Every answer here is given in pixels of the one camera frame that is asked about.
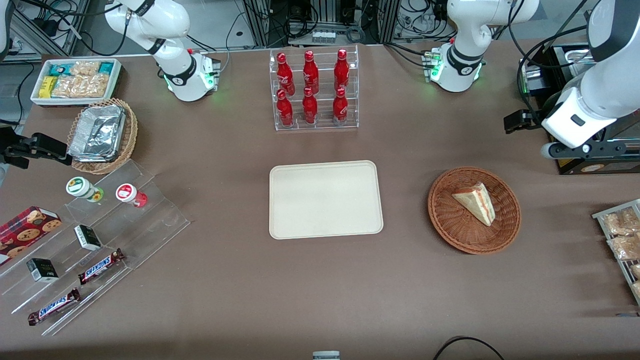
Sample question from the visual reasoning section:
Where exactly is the triangular sandwich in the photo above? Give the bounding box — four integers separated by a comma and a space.
452, 182, 496, 227

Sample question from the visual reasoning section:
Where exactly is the silver foil tray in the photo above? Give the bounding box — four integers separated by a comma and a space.
68, 104, 127, 163

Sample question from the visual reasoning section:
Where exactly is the tan oval wicker basket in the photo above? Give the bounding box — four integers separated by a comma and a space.
66, 98, 139, 175

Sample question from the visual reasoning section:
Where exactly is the brown round wicker basket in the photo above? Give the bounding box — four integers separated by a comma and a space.
427, 166, 522, 255

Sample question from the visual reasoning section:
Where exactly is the beige rectangular tray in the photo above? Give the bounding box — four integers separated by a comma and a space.
269, 160, 384, 240

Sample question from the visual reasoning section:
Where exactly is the white cup with green lid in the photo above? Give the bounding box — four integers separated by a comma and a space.
65, 176, 105, 203

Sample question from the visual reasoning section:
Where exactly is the black glass food display case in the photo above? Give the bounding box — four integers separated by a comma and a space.
518, 42, 640, 176

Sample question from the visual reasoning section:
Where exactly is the clear bag of crackers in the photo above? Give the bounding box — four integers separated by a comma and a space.
51, 74, 110, 99
70, 60, 101, 77

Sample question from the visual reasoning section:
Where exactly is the red cookie box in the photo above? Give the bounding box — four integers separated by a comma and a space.
0, 206, 63, 267

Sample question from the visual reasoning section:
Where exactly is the white cup with red lid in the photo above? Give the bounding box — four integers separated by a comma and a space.
115, 183, 149, 209

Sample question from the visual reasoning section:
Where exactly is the white rectangular snack bin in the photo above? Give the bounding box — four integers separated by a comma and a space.
30, 58, 123, 107

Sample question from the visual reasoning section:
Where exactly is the small black box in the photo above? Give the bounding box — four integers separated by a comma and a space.
26, 258, 60, 284
74, 224, 103, 252

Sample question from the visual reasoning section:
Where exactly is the clear bag of fried snacks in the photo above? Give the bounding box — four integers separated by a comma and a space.
606, 234, 640, 262
601, 207, 640, 237

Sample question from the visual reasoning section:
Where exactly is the clear acrylic stepped stand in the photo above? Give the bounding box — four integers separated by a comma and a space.
0, 159, 191, 337

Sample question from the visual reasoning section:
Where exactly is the brown Snickers bar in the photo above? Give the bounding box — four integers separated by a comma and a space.
77, 248, 126, 286
27, 287, 81, 327

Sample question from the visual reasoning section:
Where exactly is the red soda bottle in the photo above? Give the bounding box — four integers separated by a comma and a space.
302, 50, 320, 96
301, 86, 319, 126
333, 48, 351, 93
276, 89, 295, 128
332, 87, 350, 126
276, 52, 296, 97

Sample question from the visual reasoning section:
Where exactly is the clear acrylic bottle rack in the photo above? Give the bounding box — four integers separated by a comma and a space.
269, 44, 360, 132

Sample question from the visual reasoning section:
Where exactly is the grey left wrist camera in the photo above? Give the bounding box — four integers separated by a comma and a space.
541, 139, 640, 162

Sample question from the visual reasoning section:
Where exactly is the grey wire rack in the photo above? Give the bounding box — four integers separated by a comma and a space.
592, 198, 640, 307

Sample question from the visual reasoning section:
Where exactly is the black floor cable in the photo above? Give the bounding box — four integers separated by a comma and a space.
432, 336, 506, 360

